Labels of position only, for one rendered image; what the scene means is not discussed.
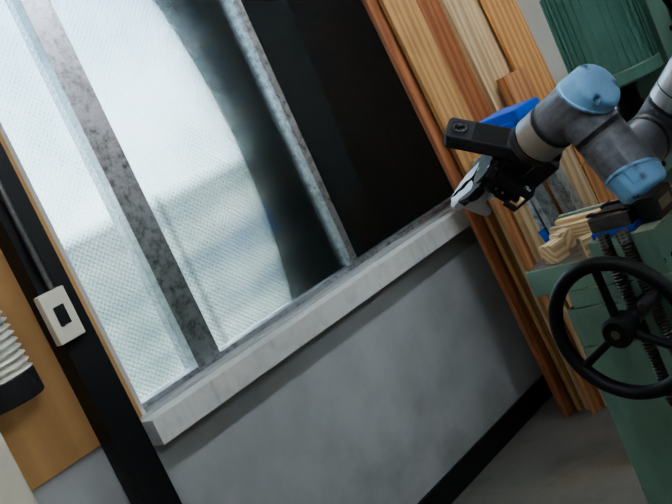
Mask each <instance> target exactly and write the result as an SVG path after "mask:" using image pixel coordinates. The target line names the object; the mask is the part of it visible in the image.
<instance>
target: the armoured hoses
mask: <svg viewBox="0 0 672 504"><path fill-rule="evenodd" d="M614 234H615V236H616V239H617V241H618V243H619V245H620V246H621V247H622V250H624V251H623V253H625V256H626V258H629V259H633V260H636V261H639V262H641V263H642V260H641V259H640V256H639V253H637V250H636V247H634V245H635V244H633V241H632V238H631V236H630V232H629V230H628V228H623V229H620V230H618V231H616V232H615V233H614ZM596 239H597V242H598V244H599V246H600V249H601V251H603V254H604V256H618V255H617V254H616V251H615V248H613V247H614V245H613V243H612V240H611V238H610V236H609V233H607V232H606V233H603V234H600V235H598V236H596ZM611 273H612V276H613V277H614V278H613V279H614V280H615V283H616V286H618V287H617V288H618V289H619V292H620V295H621V296H622V299H623V302H624V304H625V305H626V308H629V307H632V306H636V305H637V303H638V302H637V299H636V298H635V295H634V292H632V291H633V289H631V286H630V283H629V280H628V279H627V276H626V274H624V273H620V272H612V271H611ZM635 279H637V280H636V281H637V282H638V285H639V288H640V289H641V291H642V294H643V295H646V294H647V293H649V292H650V291H652V290H654V288H653V287H651V286H650V285H649V284H647V283H645V282H644V281H642V280H640V279H638V278H636V277H635ZM650 311H651V314H653V315H652V316H653V317H654V320H655V323H656V324H657V326H658V329H659V330H660V333H661V336H663V338H664V339H667V340H671V341H672V326H671V323H669V322H670V321H669V320H668V317H667V314H666V313H665V310H664V308H663V307H662V304H661V301H659V298H658V300H657V302H656V304H655V305H654V307H653V308H652V309H651V310H650ZM640 324H641V331H644V332H647V333H650V330H649V327H648V324H647V323H646V321H645V319H644V320H643V321H642V322H641V323H640ZM650 334H651V333H650ZM640 342H641V343H642V346H643V348H644V351H645V352H646V355H647V358H649V359H648V361H650V364H651V367H652V370H653V371H654V374H655V377H657V378H656V379H657V380H658V382H659V381H661V380H663V379H665V378H667V377H668V376H669V374H668V371H667V370H666V367H665V365H664V362H663V361H662V358H661V355H659V354H660V352H658V349H657V346H656V345H654V344H651V343H647V342H644V341H641V340H640ZM664 398H665V399H666V401H667V403H669V406H672V393H671V394H669V395H667V396H664Z"/></svg>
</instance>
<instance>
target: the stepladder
mask: <svg viewBox="0 0 672 504"><path fill-rule="evenodd" d="M539 102H540V101H539V98H538V97H533V98H530V99H528V100H525V101H523V102H520V103H517V104H515V105H512V106H509V107H507V108H504V109H502V110H499V111H497V112H495V113H493V114H491V115H490V116H488V117H486V118H485V119H483V120H481V121H480V123H485V124H491V125H496V126H501V127H506V128H511V129H514V128H515V127H516V126H517V124H518V122H519V121H520V120H521V119H522V118H524V117H525V116H526V115H527V114H528V113H529V112H530V111H531V110H532V109H533V108H534V107H535V106H536V105H537V104H538V103H539ZM546 182H547V184H548V185H549V187H550V189H551V191H552V193H553V195H554V197H555V198H556V200H557V202H558V204H559V206H560V208H561V210H562V211H563V213H568V212H572V211H576V210H578V209H581V208H585V206H584V204H583V203H582V201H581V199H580V197H579V196H578V194H577V192H576V191H575V189H574V187H573V186H572V184H571V182H570V180H569V179H568V177H567V175H566V174H565V172H564V170H563V168H562V167H561V165H560V166H559V169H558V170H557V171H556V172H554V173H553V174H552V175H551V176H550V177H548V178H547V179H546ZM526 204H527V206H528V208H529V210H530V212H531V214H532V216H533V218H534V220H535V222H536V223H537V225H538V227H539V229H540V231H538V234H539V235H540V236H541V237H542V239H543V240H544V241H545V242H546V243H547V242H548V241H550V239H549V235H550V233H549V231H548V230H549V229H550V228H551V227H554V226H556V225H555V223H554V222H555V221H556V220H557V219H558V216H559V215H560V214H559V212H558V210H557V208H556V207H555V205H554V203H553V201H552V200H551V198H550V196H549V194H548V193H547V191H546V189H545V187H544V185H543V184H542V183H541V184H540V185H539V186H538V187H537V188H536V189H535V193H534V196H533V197H532V198H531V199H530V200H528V201H527V202H526Z"/></svg>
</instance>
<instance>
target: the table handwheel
mask: <svg viewBox="0 0 672 504"><path fill-rule="evenodd" d="M602 271H612V272H620V273H624V274H628V275H631V276H633V277H636V278H638V279H640V280H642V281H644V282H645V283H647V284H649V285H650V286H651V287H653V288H654V289H655V290H658V291H659V292H660V297H659V301H661V300H662V299H663V298H665V299H666V300H667V301H668V303H669V304H670V305H671V307H672V282H671V281H670V280H669V279H668V278H666V277H665V276H664V275H662V274H661V273H660V272H658V271H657V270H655V269H653V268H652V267H650V266H648V265H646V264H643V263H641V262H639V261H636V260H633V259H629V258H625V257H620V256H597V257H592V258H588V259H585V260H582V261H580V262H578V263H576V264H574V265H573V266H571V267H570V268H568V269H567V270H566V271H565V272H564V273H563V274H562V275H561V276H560V277H559V279H558V280H557V282H556V283H555V285H554V287H553V290H552V292H551V295H550V299H549V305H548V319H549V325H550V330H551V333H552V336H553V339H554V341H555V343H556V345H557V347H558V349H559V351H560V353H561V354H562V356H563V357H564V359H565V360H566V361H567V363H568V364H569V365H570V366H571V367H572V368H573V369H574V371H576V372H577V373H578V374H579V375H580V376H581V377H582V378H584V379H585V380H586V381H587V382H589V383H590V384H592V385H593V386H595V387H597V388H599V389H600V390H602V391H604V392H607V393H609V394H612V395H615V396H618V397H621V398H626V399H632V400H651V399H656V398H661V397H664V396H667V395H669V394H671V393H672V374H671V375H670V376H668V377H667V378H665V379H663V380H661V381H659V382H656V383H653V384H647V385H633V384H627V383H623V382H619V381H616V380H614V379H611V378H609V377H607V376H605V375H603V374H602V373H600V372H599V371H597V370H596V369H594V368H593V367H592V365H593V364H594V363H595V362H596V361H597V360H598V359H599V358H600V357H601V356H602V355H603V354H604V353H605V352H606V351H607V350H608V349H609V348H610V347H611V346H613V347H615V348H619V349H622V348H626V347H628V346H629V345H630V344H631V343H632V342H633V341H634V340H635V339H637V340H641V341H644V342H647V343H651V344H654V345H657V346H661V347H663V348H666V349H669V350H672V341H671V340H667V339H664V338H661V337H658V336H655V335H652V334H650V333H647V332H644V331H641V324H640V323H641V322H642V321H643V320H644V319H645V318H646V317H647V316H648V314H649V313H650V312H651V311H649V312H641V311H640V310H639V309H638V307H637V305H636V306H632V307H629V308H627V309H626V310H618V309H617V307H616V305H615V302H614V300H613V298H612V296H611V294H610V292H609V290H608V287H607V285H606V283H605V280H604V278H603V275H602V273H601V272H602ZM589 274H592V276H593V278H594V280H595V282H596V285H597V287H598V289H599V291H600V293H601V295H602V298H603V300H604V303H605V305H606V308H607V310H608V313H609V315H610V317H609V318H608V319H607V320H606V321H605V322H604V323H603V325H602V327H601V333H602V336H603V338H604V341H603V342H602V343H601V344H600V345H599V346H598V347H597V348H596V349H595V350H594V351H593V352H592V353H591V354H590V355H589V356H588V357H587V358H586V359H585V360H584V359H583V358H582V357H581V355H580V354H579V353H578V352H577V350H576V349H575V348H574V346H573V344H572V343H571V341H570V339H569V337H568V334H567V332H566V328H565V325H564V319H563V307H564V301H565V298H566V295H567V293H568V291H569V290H570V288H571V287H572V286H573V285H574V283H576V282H577V281H578V280H579V279H581V278H582V277H584V276H586V275H589Z"/></svg>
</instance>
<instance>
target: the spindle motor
mask: <svg viewBox="0 0 672 504"><path fill-rule="evenodd" d="M539 3H540V6H541V8H542V11H543V13H544V16H545V18H546V20H547V23H548V25H549V28H550V30H551V33H552V35H553V38H554V40H555V43H556V45H557V48H558V50H559V52H560V55H561V57H562V60H563V62H564V65H565V67H566V70H567V72H568V75H569V74H570V73H571V72H572V71H573V70H575V69H576V68H577V67H578V66H580V65H584V64H595V65H598V66H600V67H602V68H604V69H606V70H607V71H608V72H609V73H610V74H611V75H612V76H613V77H614V78H615V80H616V81H617V83H616V85H617V86H618V87H619V88H622V87H625V86H627V85H629V84H631V83H634V82H636V81H638V80H640V79H642V78H644V77H646V76H648V75H650V74H651V73H653V72H654V71H656V70H657V69H658V68H659V67H661V66H662V65H663V64H664V63H663V60H662V58H661V55H660V53H659V51H658V48H657V46H656V43H655V40H654V38H653V35H652V33H651V30H650V28H649V25H648V22H647V20H646V17H645V15H644V12H643V10H642V7H641V5H640V2H639V0H540V1H539Z"/></svg>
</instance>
